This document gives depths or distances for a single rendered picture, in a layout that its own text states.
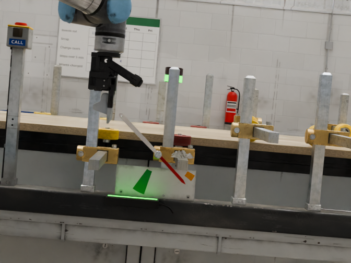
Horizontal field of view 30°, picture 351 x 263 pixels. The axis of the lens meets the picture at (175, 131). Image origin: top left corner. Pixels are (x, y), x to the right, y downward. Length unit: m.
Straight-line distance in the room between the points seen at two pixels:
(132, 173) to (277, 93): 7.35
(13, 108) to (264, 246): 0.95
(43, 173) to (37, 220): 0.24
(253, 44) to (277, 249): 7.27
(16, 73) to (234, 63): 7.31
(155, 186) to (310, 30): 7.54
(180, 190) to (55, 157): 0.51
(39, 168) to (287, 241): 0.91
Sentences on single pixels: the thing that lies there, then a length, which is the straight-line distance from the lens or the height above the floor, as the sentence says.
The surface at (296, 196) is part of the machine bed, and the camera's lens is 2.44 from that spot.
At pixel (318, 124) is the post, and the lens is 2.21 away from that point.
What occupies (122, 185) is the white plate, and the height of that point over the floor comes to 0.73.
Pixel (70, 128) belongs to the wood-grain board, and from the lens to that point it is 2.32.
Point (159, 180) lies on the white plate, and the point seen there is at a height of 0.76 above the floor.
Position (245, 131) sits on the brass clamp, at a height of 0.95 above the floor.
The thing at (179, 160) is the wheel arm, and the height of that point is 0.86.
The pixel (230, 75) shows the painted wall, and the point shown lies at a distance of 9.33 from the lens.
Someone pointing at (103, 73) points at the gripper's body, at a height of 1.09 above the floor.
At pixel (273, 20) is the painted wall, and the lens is 9.47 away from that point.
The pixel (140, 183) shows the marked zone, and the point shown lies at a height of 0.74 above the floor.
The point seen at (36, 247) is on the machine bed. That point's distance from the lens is 2.50.
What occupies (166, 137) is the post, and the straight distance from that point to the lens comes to 2.14.
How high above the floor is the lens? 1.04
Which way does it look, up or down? 3 degrees down
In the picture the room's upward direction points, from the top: 5 degrees clockwise
